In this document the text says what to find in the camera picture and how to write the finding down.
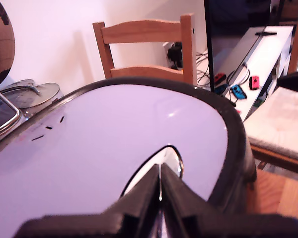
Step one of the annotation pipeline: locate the glass pot lid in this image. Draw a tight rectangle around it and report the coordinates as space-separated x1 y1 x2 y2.
0 79 61 110

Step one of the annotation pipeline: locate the brown cork globe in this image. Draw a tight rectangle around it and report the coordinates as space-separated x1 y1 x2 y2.
0 0 16 86

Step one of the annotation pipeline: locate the black television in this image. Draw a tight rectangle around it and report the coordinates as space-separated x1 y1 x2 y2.
203 0 298 94

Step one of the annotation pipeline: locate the blue game controller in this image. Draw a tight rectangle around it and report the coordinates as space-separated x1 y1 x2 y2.
231 84 247 100

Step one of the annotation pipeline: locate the white media bench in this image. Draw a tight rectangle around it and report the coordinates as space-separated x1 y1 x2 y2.
212 24 296 122

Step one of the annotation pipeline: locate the black power adapter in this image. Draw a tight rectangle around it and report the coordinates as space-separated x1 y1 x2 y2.
167 41 184 70

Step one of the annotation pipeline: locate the pale seat cushion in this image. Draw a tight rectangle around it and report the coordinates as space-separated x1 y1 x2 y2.
242 86 298 163

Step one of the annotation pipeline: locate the black pointed object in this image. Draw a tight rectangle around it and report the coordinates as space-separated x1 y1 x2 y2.
276 67 298 95

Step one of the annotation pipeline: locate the red game controller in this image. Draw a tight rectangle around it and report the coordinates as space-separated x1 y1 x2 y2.
248 75 261 90

